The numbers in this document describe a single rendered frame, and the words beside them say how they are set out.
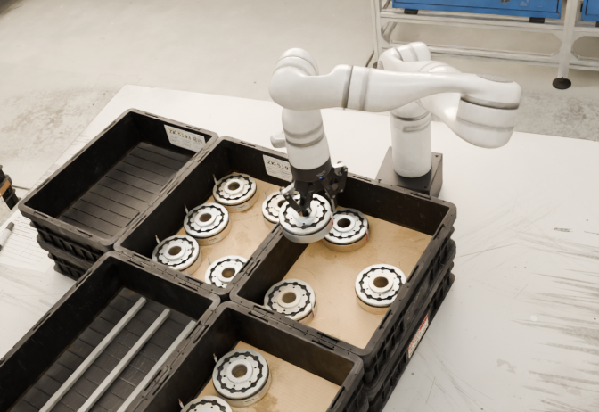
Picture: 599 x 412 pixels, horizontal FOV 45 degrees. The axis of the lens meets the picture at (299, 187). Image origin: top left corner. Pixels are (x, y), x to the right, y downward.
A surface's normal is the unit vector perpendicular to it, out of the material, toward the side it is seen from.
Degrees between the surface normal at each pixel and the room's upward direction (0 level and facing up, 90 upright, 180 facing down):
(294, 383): 0
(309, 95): 92
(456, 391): 0
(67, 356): 0
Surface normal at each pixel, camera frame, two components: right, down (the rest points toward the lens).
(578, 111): -0.14, -0.73
